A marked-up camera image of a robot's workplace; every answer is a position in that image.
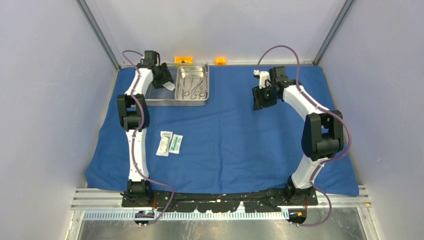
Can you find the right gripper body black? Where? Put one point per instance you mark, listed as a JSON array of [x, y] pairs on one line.
[[269, 100]]

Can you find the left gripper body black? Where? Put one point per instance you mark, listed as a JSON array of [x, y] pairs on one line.
[[164, 76]]

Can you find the clear plastic packet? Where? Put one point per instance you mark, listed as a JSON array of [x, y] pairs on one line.
[[169, 86]]

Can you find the wire mesh instrument basket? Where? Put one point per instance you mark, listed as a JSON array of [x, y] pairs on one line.
[[164, 97]]

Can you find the steel surgical scissors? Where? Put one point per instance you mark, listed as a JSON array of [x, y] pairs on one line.
[[187, 86]]

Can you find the white sterile pouch packet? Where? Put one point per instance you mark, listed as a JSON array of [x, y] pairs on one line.
[[164, 143]]

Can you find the green white small packet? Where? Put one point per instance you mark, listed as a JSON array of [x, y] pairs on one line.
[[175, 145]]

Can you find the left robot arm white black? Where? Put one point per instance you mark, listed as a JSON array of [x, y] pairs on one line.
[[134, 117]]

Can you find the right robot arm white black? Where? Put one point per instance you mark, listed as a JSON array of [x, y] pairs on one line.
[[322, 136]]

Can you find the steel surgical forceps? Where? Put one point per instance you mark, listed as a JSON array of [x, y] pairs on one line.
[[197, 91]]

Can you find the large orange plastic block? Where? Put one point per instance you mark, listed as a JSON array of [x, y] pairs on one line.
[[183, 60]]

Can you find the small orange plastic block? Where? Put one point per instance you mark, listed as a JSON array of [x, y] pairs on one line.
[[220, 61]]

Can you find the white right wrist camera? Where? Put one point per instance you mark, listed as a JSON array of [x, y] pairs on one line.
[[263, 77]]

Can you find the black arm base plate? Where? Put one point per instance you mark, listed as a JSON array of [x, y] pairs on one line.
[[270, 200]]

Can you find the aluminium front frame rail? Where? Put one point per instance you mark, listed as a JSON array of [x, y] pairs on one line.
[[96, 204]]

